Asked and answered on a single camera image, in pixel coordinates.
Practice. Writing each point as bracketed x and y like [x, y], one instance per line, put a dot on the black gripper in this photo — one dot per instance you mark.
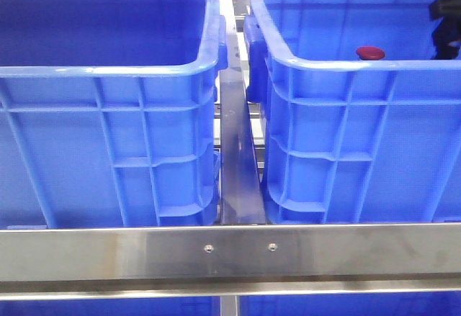
[446, 37]

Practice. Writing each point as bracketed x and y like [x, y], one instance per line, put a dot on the red mushroom push button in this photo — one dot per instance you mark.
[369, 52]

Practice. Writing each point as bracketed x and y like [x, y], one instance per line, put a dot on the blue crate with buttons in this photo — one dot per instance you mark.
[107, 112]

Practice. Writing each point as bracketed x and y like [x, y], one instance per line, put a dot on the blue destination crate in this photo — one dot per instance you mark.
[350, 140]

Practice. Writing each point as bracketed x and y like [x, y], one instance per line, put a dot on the steel rack centre divider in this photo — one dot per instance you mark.
[242, 202]

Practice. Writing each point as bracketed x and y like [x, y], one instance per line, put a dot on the lower blue crate right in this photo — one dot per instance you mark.
[399, 303]

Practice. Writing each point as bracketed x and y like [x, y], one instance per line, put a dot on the lower blue crate left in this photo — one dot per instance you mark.
[154, 306]

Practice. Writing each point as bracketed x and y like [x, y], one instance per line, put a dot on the steel rack front rail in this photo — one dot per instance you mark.
[229, 260]

